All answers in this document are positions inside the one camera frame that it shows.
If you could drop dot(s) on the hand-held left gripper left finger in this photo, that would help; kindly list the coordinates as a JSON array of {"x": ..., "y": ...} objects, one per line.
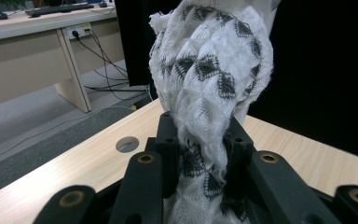
[{"x": 167, "y": 155}]

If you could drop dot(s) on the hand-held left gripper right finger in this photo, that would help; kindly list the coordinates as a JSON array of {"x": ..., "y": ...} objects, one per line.
[{"x": 239, "y": 149}]

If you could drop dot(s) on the white towel with black pattern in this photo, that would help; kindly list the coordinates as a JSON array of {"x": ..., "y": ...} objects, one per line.
[{"x": 211, "y": 71}]

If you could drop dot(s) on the white power socket strip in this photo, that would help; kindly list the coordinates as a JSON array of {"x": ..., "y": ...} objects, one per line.
[{"x": 80, "y": 30}]

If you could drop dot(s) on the black computer mouse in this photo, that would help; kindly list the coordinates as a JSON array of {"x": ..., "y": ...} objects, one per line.
[
  {"x": 0, "y": 15},
  {"x": 103, "y": 4}
]

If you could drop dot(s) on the beige office desk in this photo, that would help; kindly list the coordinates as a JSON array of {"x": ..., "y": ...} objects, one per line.
[{"x": 24, "y": 62}]

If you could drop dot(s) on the black keyboard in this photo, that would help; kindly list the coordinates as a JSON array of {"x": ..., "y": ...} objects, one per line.
[{"x": 59, "y": 8}]

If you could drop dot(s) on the green plant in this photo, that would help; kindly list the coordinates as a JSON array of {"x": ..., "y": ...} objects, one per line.
[{"x": 3, "y": 3}]

